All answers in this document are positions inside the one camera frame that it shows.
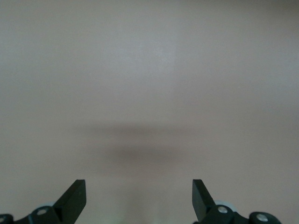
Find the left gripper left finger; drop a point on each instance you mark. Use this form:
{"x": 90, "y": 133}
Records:
{"x": 72, "y": 203}

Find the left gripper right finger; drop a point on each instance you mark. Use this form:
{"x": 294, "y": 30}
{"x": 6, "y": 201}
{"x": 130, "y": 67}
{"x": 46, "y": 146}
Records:
{"x": 203, "y": 205}

